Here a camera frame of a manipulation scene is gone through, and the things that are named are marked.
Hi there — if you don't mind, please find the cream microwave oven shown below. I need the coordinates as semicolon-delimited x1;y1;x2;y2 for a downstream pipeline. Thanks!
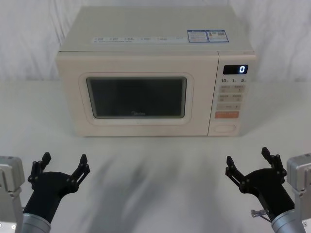
55;6;257;138

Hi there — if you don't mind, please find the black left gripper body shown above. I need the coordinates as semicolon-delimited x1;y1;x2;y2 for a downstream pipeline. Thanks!
23;171;74;223

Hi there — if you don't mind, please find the white curtain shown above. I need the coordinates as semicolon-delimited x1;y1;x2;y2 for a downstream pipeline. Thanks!
0;0;311;83

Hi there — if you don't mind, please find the thin cable with silver plug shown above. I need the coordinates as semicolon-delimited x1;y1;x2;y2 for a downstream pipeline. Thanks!
251;209;274;223

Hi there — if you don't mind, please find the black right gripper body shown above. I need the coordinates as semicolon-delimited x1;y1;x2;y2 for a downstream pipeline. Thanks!
246;167;296;219

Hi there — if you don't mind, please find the white table cloth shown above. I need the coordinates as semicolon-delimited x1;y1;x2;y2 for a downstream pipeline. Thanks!
0;79;311;233

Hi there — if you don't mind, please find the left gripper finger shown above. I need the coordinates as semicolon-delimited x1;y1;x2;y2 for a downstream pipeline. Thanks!
27;151;52;184
67;153;91;193

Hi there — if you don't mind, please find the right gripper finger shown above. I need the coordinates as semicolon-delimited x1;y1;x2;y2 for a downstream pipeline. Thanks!
260;146;288;186
225;155;251;194

